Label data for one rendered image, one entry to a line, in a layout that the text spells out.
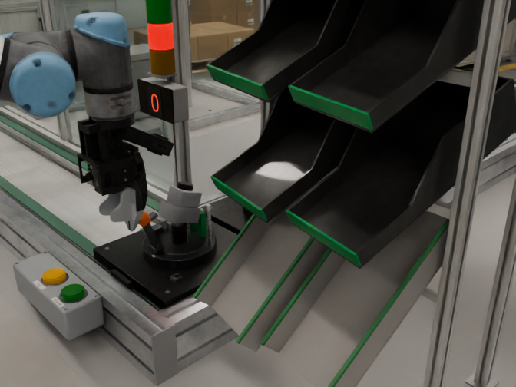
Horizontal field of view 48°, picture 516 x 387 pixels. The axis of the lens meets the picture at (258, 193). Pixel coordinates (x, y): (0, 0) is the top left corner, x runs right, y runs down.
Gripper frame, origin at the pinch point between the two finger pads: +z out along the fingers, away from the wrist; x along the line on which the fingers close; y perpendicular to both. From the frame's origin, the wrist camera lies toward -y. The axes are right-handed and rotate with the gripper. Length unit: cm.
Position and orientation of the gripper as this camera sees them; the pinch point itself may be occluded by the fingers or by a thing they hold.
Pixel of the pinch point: (133, 222)
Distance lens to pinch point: 104.0
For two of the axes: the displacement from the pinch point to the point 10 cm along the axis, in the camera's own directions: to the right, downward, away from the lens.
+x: 6.9, 3.1, -6.6
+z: 0.0, 9.1, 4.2
